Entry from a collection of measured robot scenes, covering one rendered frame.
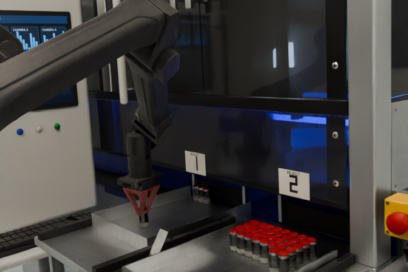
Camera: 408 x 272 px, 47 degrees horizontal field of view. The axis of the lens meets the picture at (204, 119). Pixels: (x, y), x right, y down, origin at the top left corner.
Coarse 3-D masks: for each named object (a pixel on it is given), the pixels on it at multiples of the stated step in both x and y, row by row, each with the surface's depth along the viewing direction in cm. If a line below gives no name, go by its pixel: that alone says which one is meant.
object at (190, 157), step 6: (186, 156) 132; (192, 156) 130; (198, 156) 128; (204, 156) 126; (186, 162) 132; (192, 162) 130; (198, 162) 128; (204, 162) 126; (186, 168) 132; (192, 168) 130; (198, 168) 128; (204, 168) 126; (204, 174) 127
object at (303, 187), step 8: (280, 168) 106; (280, 176) 106; (288, 176) 104; (304, 176) 101; (280, 184) 107; (288, 184) 105; (304, 184) 101; (280, 192) 107; (288, 192) 105; (304, 192) 102
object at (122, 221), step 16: (176, 192) 142; (112, 208) 127; (128, 208) 131; (160, 208) 135; (176, 208) 134; (192, 208) 133; (208, 208) 133; (224, 208) 132; (240, 208) 124; (96, 224) 122; (112, 224) 115; (128, 224) 123; (160, 224) 122; (176, 224) 121; (192, 224) 113; (128, 240) 110; (144, 240) 105
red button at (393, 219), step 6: (390, 216) 84; (396, 216) 83; (402, 216) 83; (390, 222) 84; (396, 222) 83; (402, 222) 82; (390, 228) 84; (396, 228) 83; (402, 228) 82; (396, 234) 84; (402, 234) 83
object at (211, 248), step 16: (240, 224) 111; (192, 240) 102; (208, 240) 105; (224, 240) 108; (160, 256) 96; (176, 256) 99; (192, 256) 101; (208, 256) 101; (224, 256) 100; (240, 256) 100; (336, 256) 93
